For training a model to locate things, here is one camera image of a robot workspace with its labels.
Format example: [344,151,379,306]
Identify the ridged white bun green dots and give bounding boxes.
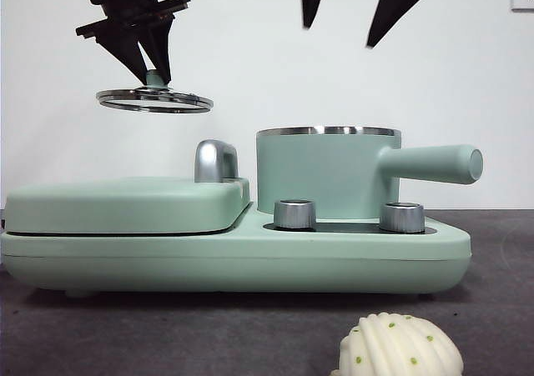
[329,313,464,376]

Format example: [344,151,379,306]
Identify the mint green breakfast machine base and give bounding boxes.
[0,203,472,300]

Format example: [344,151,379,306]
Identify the glass pot lid green knob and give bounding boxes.
[95,69,214,115]

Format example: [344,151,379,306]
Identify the mint green griddle lid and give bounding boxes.
[3,139,253,236]

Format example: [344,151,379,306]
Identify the silver control knob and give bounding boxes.
[273,199,317,230]
[379,202,426,233]

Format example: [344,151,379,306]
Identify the mint green pot with handle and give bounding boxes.
[254,125,484,223]

